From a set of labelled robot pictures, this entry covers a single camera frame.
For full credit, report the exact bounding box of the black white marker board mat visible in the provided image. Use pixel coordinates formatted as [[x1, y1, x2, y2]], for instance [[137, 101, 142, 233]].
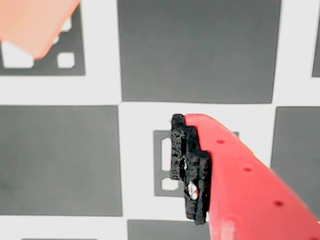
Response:
[[0, 0, 320, 240]]

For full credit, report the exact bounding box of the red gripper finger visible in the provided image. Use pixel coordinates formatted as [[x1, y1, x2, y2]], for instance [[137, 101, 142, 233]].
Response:
[[169, 112, 320, 240], [0, 0, 82, 61]]

